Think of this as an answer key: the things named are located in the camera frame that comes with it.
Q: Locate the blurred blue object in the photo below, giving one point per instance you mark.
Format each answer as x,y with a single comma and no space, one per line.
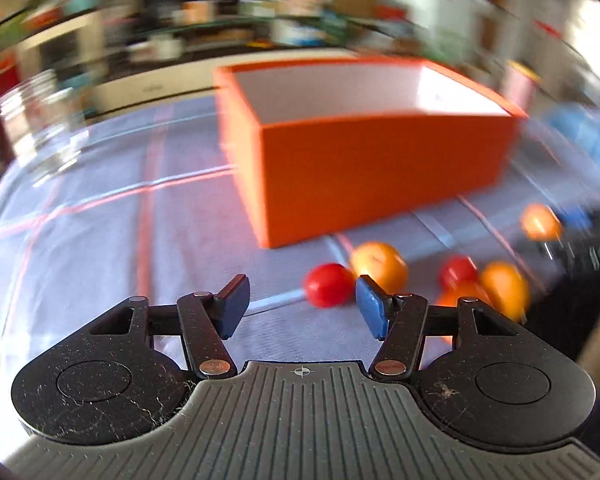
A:
587,130

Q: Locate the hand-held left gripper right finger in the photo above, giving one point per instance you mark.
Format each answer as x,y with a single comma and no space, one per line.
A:
372,307

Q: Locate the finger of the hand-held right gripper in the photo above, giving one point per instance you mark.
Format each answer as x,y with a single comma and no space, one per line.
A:
576,221

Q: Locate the orange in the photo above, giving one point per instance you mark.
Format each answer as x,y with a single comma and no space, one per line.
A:
507,287
540,222
462,292
380,265

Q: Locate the red tomato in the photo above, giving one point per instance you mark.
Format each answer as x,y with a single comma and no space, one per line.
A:
329,285
457,271

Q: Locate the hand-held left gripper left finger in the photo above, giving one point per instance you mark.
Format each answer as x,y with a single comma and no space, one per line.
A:
232,305

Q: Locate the clear glass mug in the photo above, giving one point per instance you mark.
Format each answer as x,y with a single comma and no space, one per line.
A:
40,120

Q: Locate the orange cardboard box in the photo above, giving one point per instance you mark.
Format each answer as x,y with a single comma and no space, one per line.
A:
360,175

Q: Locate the white television cabinet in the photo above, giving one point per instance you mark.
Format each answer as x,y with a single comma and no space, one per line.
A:
150,87

